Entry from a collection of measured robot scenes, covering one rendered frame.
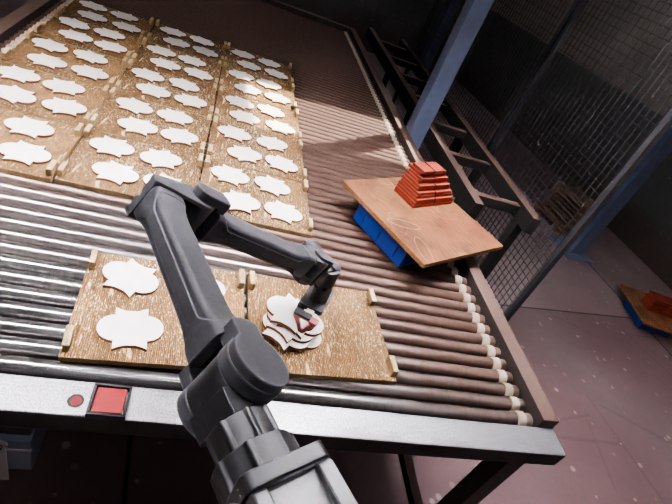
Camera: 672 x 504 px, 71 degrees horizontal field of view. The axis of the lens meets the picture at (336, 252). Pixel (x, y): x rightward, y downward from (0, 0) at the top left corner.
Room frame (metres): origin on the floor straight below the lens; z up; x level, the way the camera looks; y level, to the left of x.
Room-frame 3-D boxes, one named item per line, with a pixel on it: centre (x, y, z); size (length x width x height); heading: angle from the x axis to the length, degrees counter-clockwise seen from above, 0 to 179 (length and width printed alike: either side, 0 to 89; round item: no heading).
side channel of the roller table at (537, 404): (2.90, -0.03, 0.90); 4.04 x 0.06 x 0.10; 22
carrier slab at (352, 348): (1.00, -0.04, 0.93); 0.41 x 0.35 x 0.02; 115
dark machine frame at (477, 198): (3.53, -0.12, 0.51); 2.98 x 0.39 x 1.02; 22
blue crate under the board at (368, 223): (1.68, -0.21, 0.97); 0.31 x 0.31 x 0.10; 50
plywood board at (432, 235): (1.73, -0.26, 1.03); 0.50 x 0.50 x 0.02; 50
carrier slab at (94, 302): (0.82, 0.34, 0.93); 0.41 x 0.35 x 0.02; 115
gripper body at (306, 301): (0.94, 0.00, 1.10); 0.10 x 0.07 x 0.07; 176
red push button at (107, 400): (0.54, 0.30, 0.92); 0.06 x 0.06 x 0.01; 22
